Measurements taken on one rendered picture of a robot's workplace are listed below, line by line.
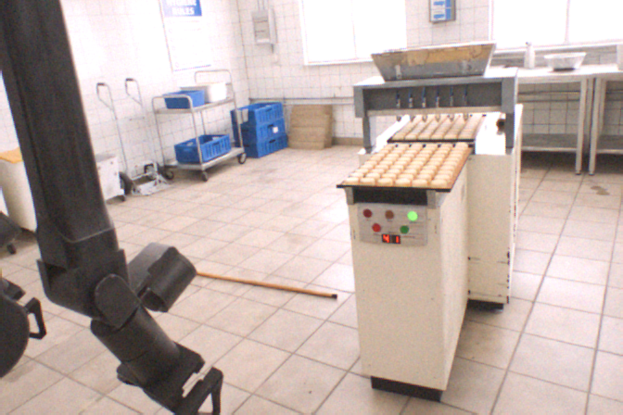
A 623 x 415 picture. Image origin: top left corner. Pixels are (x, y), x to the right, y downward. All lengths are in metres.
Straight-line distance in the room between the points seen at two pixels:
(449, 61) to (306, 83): 4.39
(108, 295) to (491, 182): 2.04
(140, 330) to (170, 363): 0.07
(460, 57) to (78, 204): 2.01
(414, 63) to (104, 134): 3.94
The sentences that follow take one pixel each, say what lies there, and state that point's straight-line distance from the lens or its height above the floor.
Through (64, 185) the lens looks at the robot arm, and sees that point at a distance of 0.52.
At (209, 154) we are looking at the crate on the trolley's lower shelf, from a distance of 5.68.
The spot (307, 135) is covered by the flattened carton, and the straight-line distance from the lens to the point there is 6.43.
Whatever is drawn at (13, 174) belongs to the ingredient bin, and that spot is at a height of 0.60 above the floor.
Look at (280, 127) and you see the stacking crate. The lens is 6.56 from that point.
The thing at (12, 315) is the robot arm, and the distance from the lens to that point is 0.49.
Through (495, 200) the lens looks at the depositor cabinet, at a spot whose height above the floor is 0.62.
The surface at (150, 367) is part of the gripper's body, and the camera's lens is 0.64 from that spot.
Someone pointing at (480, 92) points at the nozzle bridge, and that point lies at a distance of 2.40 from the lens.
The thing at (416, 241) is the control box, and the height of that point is 0.72.
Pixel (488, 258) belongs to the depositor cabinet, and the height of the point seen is 0.32.
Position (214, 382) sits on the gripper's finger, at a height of 1.05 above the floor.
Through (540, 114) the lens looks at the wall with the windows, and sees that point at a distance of 5.62.
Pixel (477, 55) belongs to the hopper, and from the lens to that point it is 2.34.
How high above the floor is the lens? 1.44
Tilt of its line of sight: 18 degrees down
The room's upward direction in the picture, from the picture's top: 6 degrees counter-clockwise
